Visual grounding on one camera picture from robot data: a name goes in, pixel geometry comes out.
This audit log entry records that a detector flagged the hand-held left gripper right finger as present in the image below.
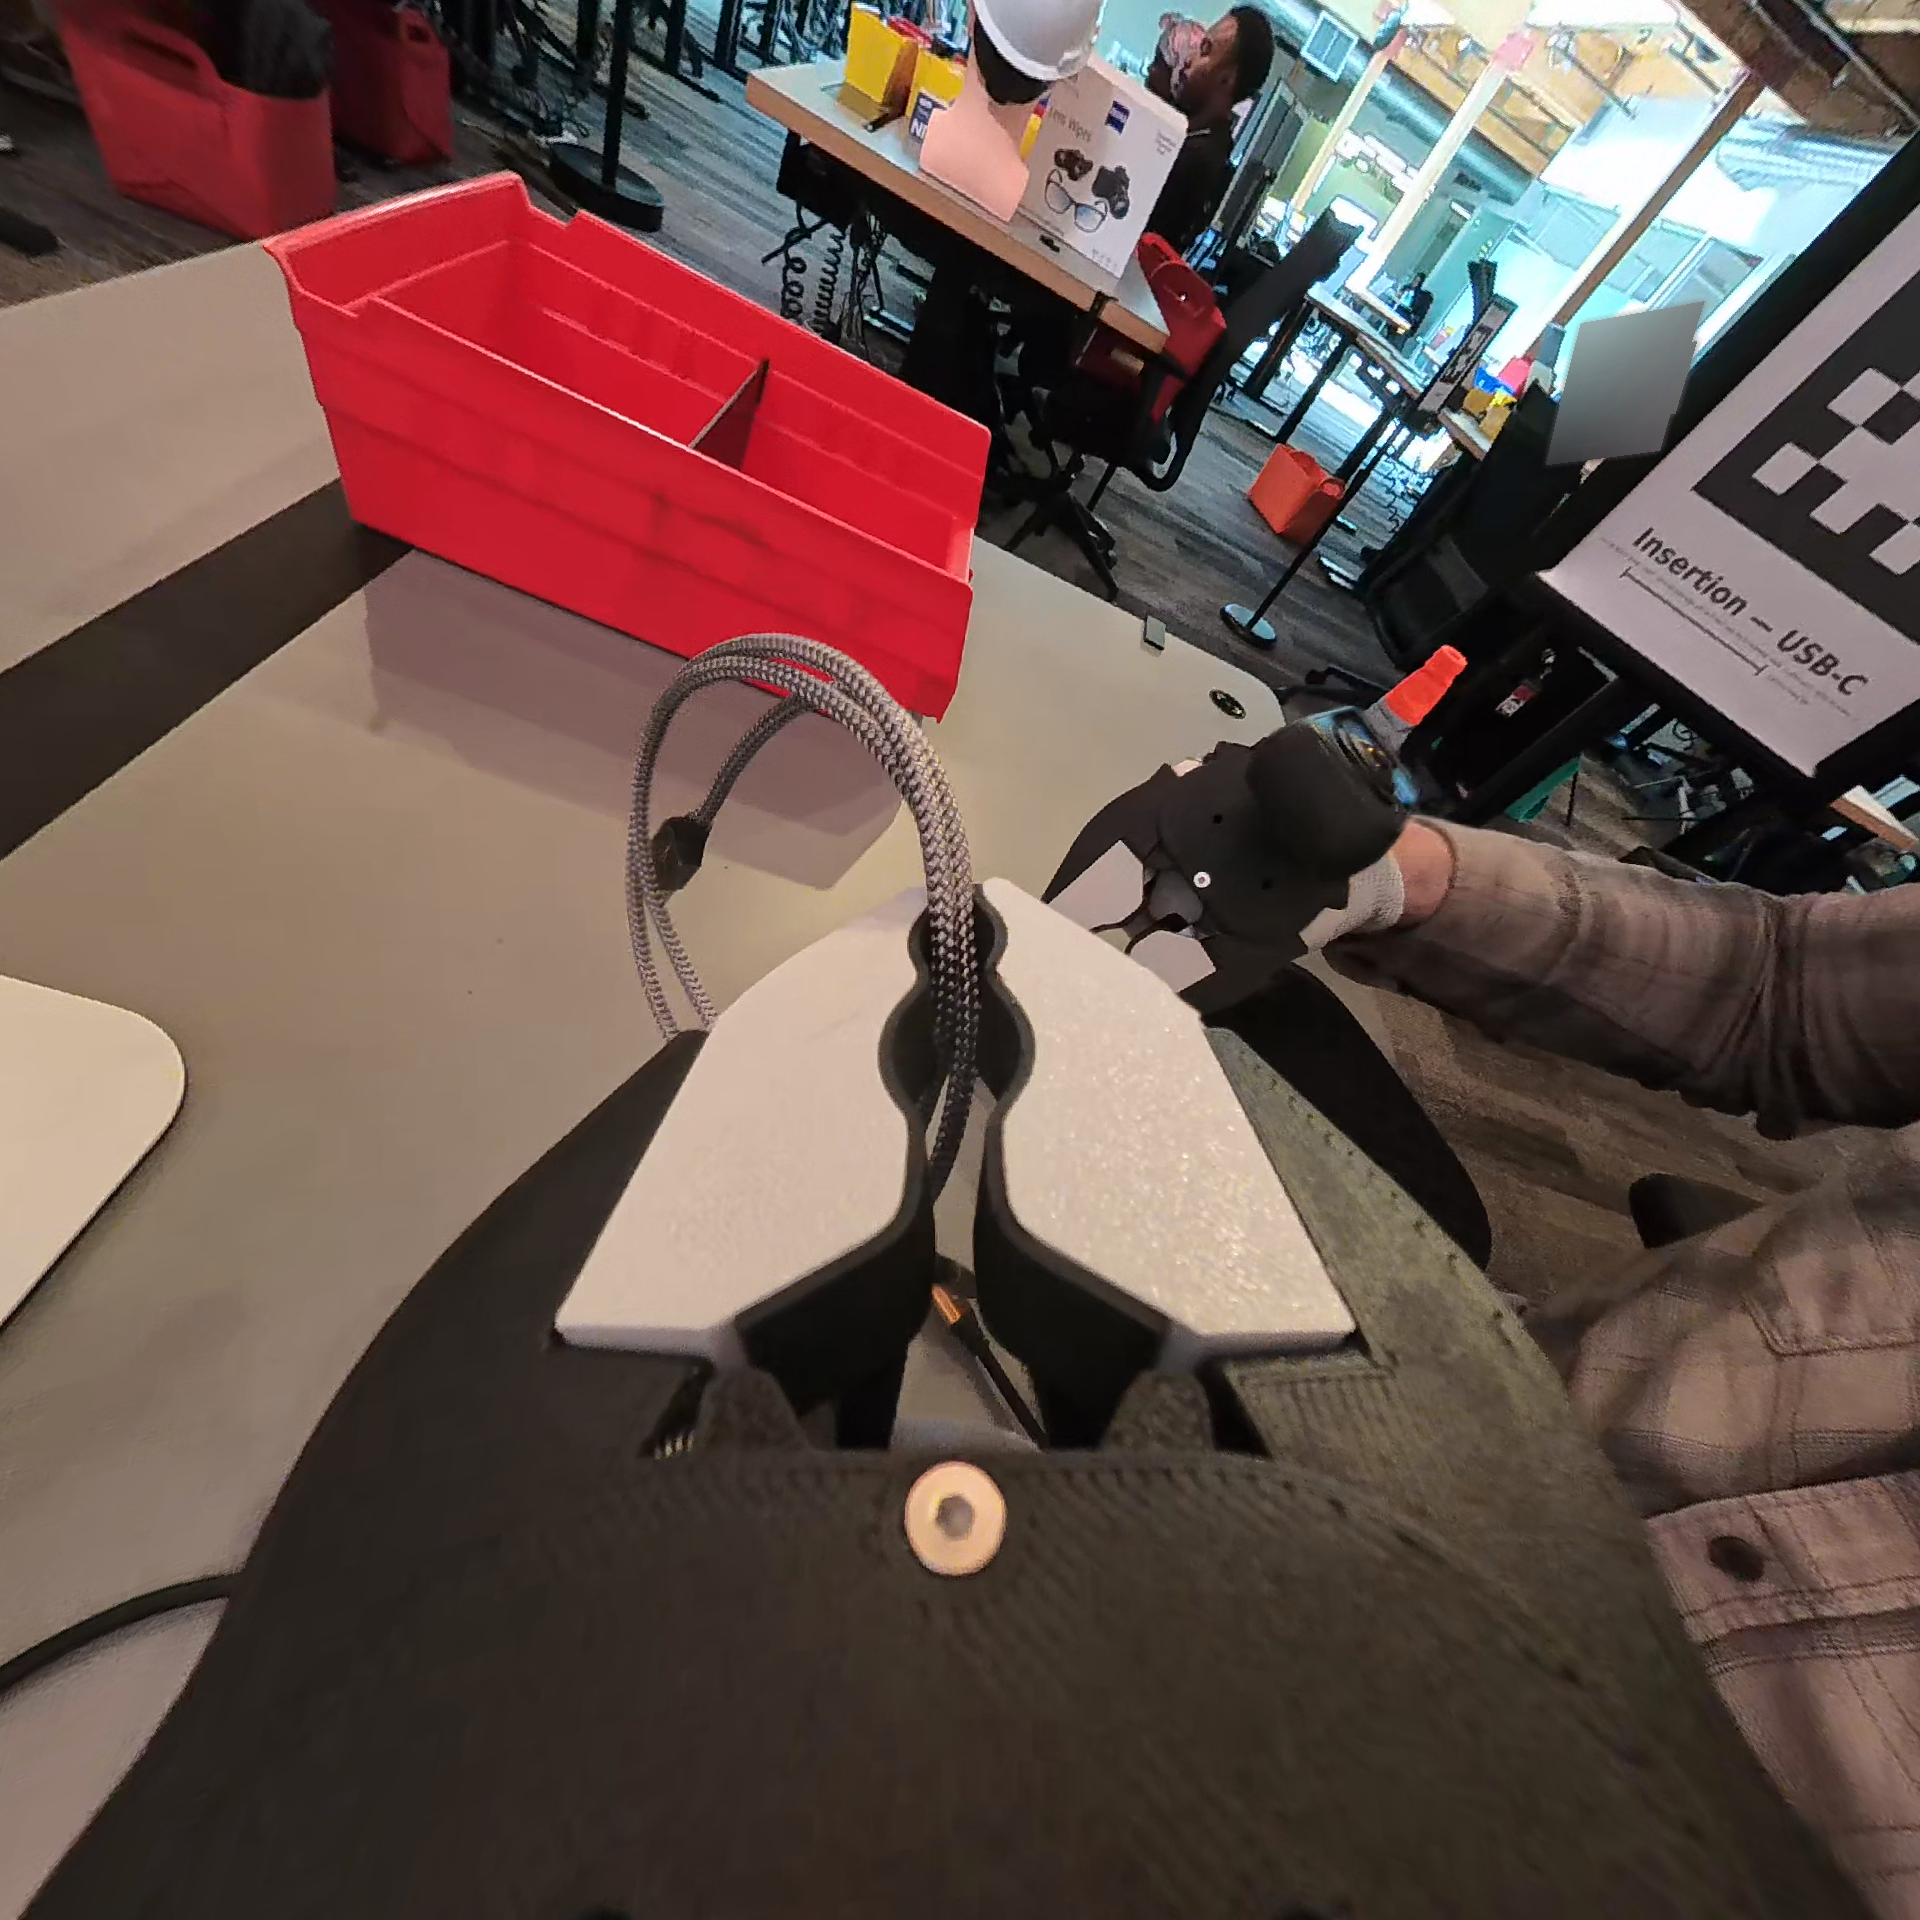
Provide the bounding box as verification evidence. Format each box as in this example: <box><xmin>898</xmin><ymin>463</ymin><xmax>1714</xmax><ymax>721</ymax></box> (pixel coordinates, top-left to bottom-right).
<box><xmin>968</xmin><ymin>873</ymin><xmax>1359</xmax><ymax>1416</ymax></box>

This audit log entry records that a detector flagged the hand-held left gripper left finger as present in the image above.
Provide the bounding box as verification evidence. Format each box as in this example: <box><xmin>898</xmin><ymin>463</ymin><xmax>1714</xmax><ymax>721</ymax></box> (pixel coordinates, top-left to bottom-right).
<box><xmin>561</xmin><ymin>879</ymin><xmax>944</xmax><ymax>1416</ymax></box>

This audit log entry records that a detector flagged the grey braided cable silver plug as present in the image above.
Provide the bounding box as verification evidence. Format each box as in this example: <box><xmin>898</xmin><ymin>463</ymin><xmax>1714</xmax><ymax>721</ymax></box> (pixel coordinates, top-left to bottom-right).
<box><xmin>618</xmin><ymin>628</ymin><xmax>999</xmax><ymax>1208</ymax></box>

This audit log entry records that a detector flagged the black cable with orange plug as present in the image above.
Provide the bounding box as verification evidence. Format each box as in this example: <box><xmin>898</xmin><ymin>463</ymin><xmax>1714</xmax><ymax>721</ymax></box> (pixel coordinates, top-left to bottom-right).
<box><xmin>0</xmin><ymin>1569</ymin><xmax>249</xmax><ymax>1703</ymax></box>
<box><xmin>925</xmin><ymin>1255</ymin><xmax>1042</xmax><ymax>1448</ymax></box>

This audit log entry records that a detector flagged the person's right hand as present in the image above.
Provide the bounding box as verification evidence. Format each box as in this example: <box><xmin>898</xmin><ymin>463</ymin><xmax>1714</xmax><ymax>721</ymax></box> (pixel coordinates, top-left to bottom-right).
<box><xmin>1301</xmin><ymin>815</ymin><xmax>1462</xmax><ymax>963</ymax></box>

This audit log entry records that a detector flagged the orange traffic cone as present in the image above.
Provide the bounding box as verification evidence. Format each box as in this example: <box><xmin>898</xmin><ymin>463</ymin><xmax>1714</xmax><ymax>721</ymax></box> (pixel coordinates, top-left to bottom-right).
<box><xmin>1359</xmin><ymin>638</ymin><xmax>1478</xmax><ymax>743</ymax></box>

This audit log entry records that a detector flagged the orange storage crate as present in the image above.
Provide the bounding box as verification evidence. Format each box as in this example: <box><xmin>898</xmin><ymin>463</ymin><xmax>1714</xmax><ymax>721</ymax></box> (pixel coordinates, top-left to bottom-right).
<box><xmin>1238</xmin><ymin>438</ymin><xmax>1358</xmax><ymax>548</ymax></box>

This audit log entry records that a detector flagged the red black office chair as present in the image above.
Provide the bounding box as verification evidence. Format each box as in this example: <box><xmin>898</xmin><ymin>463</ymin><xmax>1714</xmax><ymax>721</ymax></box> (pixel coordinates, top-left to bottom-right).
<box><xmin>1015</xmin><ymin>206</ymin><xmax>1358</xmax><ymax>592</ymax></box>

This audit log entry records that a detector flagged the black framed marker sign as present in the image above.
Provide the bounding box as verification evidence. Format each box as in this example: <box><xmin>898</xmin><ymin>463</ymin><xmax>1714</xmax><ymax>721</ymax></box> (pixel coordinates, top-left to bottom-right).
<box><xmin>1530</xmin><ymin>159</ymin><xmax>1920</xmax><ymax>803</ymax></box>

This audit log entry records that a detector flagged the red plastic bin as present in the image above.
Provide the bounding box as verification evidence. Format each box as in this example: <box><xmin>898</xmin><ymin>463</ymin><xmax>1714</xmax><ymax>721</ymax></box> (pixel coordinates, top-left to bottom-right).
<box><xmin>257</xmin><ymin>167</ymin><xmax>999</xmax><ymax>729</ymax></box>

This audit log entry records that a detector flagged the white product box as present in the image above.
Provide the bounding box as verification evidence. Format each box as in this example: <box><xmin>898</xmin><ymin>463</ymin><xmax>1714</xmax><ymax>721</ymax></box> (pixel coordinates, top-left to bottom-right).
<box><xmin>1015</xmin><ymin>84</ymin><xmax>1183</xmax><ymax>284</ymax></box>

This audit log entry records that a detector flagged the mannequin head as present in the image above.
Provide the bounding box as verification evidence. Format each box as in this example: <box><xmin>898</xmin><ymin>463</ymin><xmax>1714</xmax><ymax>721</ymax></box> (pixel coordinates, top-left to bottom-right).
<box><xmin>910</xmin><ymin>76</ymin><xmax>1042</xmax><ymax>224</ymax></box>

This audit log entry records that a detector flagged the background office desk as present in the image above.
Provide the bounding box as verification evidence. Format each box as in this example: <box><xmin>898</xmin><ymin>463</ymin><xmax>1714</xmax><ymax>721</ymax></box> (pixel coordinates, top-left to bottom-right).
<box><xmin>737</xmin><ymin>39</ymin><xmax>1192</xmax><ymax>368</ymax></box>

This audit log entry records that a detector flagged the white hard hat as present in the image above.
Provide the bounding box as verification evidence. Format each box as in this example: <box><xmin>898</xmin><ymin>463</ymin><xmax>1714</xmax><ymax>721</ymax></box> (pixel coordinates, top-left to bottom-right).
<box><xmin>959</xmin><ymin>0</ymin><xmax>1113</xmax><ymax>91</ymax></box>

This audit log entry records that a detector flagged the yellow plastic bin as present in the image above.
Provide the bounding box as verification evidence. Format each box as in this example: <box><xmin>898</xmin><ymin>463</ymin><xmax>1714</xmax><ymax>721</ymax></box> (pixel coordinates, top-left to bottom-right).
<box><xmin>834</xmin><ymin>0</ymin><xmax>982</xmax><ymax>121</ymax></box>

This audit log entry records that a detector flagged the red storage crate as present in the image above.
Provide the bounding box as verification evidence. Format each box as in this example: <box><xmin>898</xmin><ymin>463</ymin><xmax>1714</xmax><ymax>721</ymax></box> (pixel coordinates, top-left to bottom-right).
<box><xmin>319</xmin><ymin>0</ymin><xmax>463</xmax><ymax>174</ymax></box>
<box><xmin>39</xmin><ymin>0</ymin><xmax>345</xmax><ymax>248</ymax></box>

